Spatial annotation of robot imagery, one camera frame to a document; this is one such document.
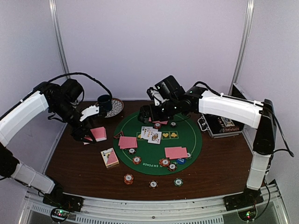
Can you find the dark blue mug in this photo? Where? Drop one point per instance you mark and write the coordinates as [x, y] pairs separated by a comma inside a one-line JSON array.
[[104, 102]]

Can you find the green 20 chip stack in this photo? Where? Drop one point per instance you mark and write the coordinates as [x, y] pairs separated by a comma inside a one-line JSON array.
[[178, 182]]

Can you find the single red-backed playing card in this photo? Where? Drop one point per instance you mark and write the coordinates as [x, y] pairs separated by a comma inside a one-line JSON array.
[[127, 138]]

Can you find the red-backed playing card deck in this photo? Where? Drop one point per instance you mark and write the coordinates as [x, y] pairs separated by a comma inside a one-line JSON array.
[[109, 157]]

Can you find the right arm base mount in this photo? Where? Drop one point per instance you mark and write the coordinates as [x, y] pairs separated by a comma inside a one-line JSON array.
[[244, 205]]

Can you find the red tan chip stack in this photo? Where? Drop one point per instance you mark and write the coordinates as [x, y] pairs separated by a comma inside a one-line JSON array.
[[128, 179]]

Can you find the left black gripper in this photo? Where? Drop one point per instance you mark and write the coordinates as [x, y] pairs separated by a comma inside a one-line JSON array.
[[78, 135]]

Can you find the red-backed card stack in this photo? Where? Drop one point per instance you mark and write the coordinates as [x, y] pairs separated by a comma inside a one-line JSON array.
[[99, 134]]

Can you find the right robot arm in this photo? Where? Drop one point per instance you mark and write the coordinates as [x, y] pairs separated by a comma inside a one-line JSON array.
[[264, 143]]

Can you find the aluminium front rail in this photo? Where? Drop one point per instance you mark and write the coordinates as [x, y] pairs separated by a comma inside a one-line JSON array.
[[210, 210]]

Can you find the floral patterned saucer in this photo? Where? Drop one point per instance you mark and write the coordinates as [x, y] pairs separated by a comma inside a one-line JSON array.
[[112, 108]]

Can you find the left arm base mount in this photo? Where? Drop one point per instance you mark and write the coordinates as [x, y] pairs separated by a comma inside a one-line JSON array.
[[63, 207]]

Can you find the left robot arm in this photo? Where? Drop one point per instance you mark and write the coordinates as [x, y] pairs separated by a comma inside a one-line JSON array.
[[47, 96]]

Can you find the round green poker mat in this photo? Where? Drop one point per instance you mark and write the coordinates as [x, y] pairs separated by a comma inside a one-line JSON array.
[[185, 134]]

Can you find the red tan 5 chip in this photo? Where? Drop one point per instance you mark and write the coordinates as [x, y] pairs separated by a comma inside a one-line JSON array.
[[137, 160], [157, 125]]

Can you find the aluminium poker chip case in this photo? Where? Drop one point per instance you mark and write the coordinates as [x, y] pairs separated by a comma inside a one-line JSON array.
[[224, 126]]

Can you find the face-up queen card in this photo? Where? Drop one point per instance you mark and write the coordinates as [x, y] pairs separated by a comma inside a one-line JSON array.
[[155, 137]]

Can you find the blue small blind button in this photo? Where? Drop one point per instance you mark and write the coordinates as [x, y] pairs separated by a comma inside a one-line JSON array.
[[181, 161]]

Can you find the red tan 5 chips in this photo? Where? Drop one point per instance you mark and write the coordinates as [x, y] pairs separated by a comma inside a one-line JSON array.
[[164, 162]]

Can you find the red triangular dealer button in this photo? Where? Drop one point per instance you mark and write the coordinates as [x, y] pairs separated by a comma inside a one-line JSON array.
[[118, 135]]

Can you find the right aluminium frame post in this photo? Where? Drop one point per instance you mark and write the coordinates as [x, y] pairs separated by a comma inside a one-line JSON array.
[[244, 41]]

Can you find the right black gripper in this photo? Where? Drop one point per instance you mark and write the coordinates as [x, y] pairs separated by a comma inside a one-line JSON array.
[[154, 117]]

